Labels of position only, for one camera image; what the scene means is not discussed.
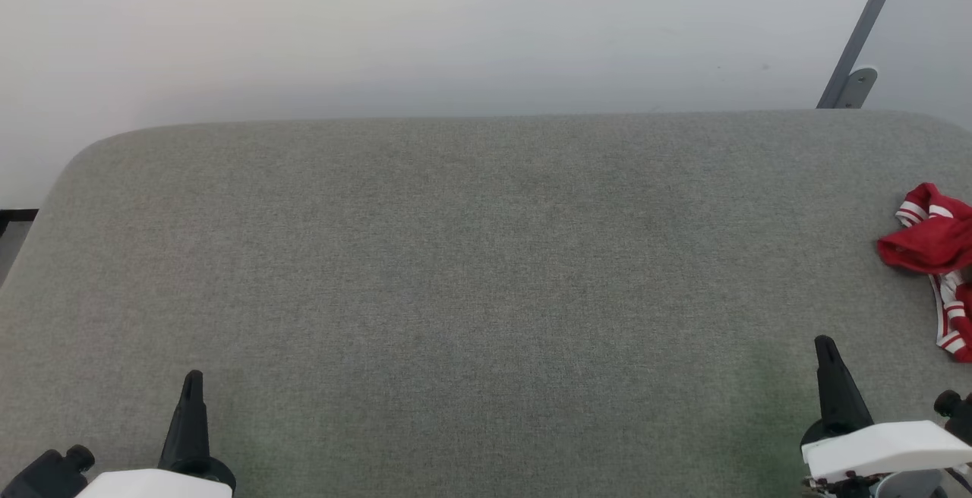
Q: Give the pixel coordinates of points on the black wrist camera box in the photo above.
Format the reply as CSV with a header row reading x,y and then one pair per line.
x,y
45,475
958,414

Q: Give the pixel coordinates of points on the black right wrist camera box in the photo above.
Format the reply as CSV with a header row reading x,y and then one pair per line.
x,y
958,414

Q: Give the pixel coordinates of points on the red Bulls 23 jersey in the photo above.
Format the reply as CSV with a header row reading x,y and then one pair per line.
x,y
934,240

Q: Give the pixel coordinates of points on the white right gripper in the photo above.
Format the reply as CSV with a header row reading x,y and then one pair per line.
x,y
888,449

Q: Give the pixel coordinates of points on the dark wall baseboard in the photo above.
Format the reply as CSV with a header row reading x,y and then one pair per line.
x,y
15,215

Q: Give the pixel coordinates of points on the grey metal wall pole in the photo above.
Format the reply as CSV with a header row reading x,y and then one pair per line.
x,y
866,23

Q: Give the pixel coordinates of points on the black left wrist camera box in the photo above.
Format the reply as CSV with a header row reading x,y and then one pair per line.
x,y
45,475

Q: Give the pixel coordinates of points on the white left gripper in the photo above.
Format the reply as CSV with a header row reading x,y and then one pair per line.
x,y
159,485

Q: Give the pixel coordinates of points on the round metal pole bracket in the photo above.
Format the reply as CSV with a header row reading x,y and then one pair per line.
x,y
859,88

